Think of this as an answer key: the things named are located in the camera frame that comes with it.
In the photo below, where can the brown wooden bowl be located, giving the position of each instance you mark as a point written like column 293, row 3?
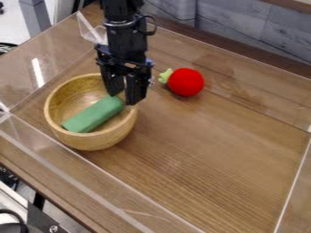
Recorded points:
column 72, row 96

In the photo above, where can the clear acrylic tray walls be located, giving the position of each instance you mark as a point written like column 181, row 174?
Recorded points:
column 216, row 163

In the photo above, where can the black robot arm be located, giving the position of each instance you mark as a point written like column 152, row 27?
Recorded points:
column 125, row 27

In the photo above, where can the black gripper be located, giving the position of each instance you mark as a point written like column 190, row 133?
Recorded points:
column 124, row 73

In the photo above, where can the red plush tomato toy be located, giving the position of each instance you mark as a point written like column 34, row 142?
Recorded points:
column 184, row 81

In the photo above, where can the green rectangular block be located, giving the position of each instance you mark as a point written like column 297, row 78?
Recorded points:
column 94, row 115

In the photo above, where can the black metal bracket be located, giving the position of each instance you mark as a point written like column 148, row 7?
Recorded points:
column 40, row 223

